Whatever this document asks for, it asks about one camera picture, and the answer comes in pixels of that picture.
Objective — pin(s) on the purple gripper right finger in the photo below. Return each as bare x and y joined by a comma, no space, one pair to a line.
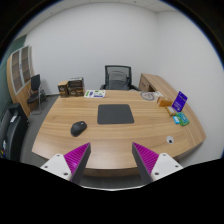
153,166

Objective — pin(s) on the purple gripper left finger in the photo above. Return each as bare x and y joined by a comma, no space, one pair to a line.
71,165

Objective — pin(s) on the black computer mouse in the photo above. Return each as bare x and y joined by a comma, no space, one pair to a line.
77,128

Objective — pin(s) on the dark grey mouse pad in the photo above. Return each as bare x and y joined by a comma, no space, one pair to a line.
114,114

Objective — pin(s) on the white round device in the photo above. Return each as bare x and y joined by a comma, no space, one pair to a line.
170,140

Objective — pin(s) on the wooden office desk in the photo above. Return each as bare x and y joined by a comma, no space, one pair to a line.
111,145

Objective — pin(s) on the blue small packet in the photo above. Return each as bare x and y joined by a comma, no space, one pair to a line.
176,120

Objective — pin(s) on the green snack packet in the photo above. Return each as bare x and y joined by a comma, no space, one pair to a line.
182,119

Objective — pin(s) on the orange box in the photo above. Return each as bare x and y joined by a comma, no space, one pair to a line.
164,101

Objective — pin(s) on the purple sign card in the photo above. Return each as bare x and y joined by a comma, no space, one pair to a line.
179,102

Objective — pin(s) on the white green leaflet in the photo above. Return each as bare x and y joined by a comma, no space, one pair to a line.
95,94

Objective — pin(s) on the dark brown box left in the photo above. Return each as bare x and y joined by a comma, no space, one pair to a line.
63,89

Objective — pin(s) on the dark brown box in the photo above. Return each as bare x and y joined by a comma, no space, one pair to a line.
63,89
76,87

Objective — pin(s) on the dark brown box right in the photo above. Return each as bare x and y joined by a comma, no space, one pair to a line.
76,87

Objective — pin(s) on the black visitor chair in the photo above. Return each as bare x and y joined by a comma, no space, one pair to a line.
36,93

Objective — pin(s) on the black mesh office chair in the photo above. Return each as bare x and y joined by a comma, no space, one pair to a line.
118,77

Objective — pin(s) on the wooden glass-door bookcase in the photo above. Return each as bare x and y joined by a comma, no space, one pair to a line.
19,73

